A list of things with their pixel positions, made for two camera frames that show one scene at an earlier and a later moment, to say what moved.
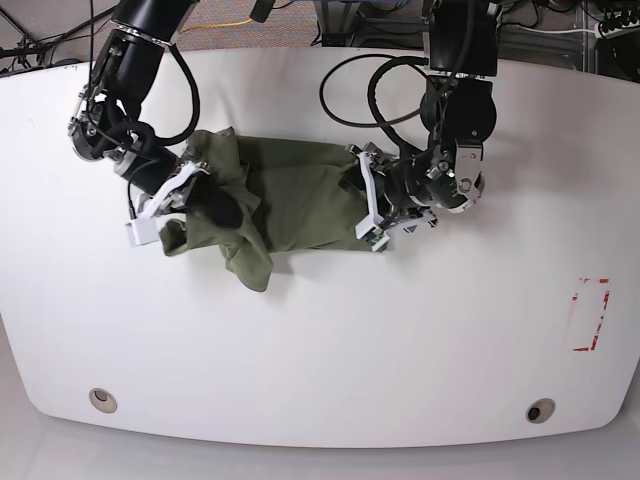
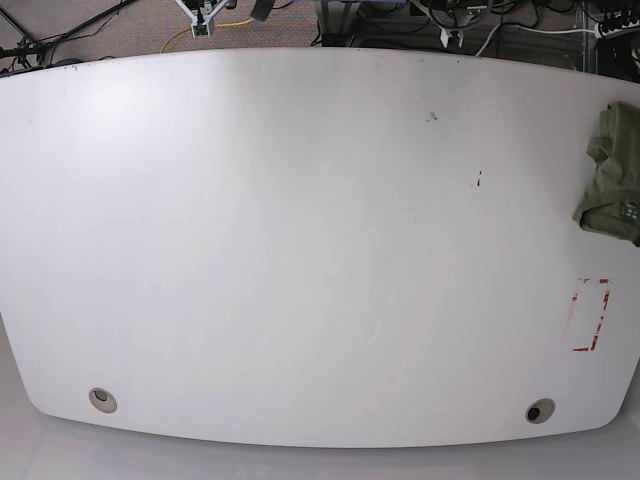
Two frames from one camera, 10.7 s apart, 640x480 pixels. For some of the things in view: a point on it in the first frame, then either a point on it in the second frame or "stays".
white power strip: (608, 34) stays
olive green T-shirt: (292, 196) to (613, 205)
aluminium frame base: (338, 21) stays
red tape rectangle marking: (606, 300) stays
